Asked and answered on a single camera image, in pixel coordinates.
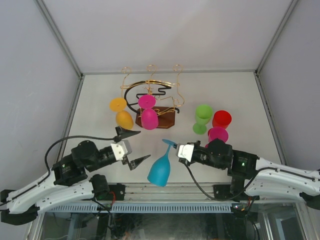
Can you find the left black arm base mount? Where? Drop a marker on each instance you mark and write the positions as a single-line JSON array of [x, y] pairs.
[[118, 190]]

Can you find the grey slotted cable duct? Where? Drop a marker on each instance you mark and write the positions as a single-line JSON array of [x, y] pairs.
[[145, 208]]

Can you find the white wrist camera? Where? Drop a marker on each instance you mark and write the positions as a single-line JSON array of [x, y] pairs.
[[185, 154], [121, 149]]

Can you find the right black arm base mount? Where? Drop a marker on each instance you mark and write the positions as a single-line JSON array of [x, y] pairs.
[[222, 191]]

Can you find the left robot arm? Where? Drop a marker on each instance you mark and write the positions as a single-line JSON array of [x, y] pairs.
[[67, 180]]

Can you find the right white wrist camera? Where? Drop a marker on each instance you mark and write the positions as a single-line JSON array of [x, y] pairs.
[[185, 154]]

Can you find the pink plastic wine glass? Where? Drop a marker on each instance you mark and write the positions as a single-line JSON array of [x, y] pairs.
[[218, 133], [149, 117]]

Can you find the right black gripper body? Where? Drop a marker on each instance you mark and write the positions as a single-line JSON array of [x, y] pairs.
[[200, 149]]

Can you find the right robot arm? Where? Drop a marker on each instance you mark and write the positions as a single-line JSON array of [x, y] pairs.
[[252, 175]]

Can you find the gold wire wine glass rack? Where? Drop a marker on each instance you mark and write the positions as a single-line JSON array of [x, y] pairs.
[[158, 107]]

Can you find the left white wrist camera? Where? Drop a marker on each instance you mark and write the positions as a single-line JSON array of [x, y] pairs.
[[121, 149]]

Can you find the red plastic wine glass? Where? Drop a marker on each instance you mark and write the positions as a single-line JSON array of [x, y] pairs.
[[221, 119]]

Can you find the green plastic wine glass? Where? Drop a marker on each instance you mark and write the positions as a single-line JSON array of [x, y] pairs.
[[203, 114]]

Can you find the orange plastic wine glass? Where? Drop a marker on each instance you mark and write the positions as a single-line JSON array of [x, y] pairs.
[[122, 118]]

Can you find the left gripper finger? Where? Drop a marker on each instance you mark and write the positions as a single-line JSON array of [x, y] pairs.
[[123, 133], [133, 164]]

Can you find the blue plastic wine glass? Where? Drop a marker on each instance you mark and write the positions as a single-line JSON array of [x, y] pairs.
[[160, 171]]

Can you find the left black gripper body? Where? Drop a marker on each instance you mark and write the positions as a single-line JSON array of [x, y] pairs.
[[123, 158]]

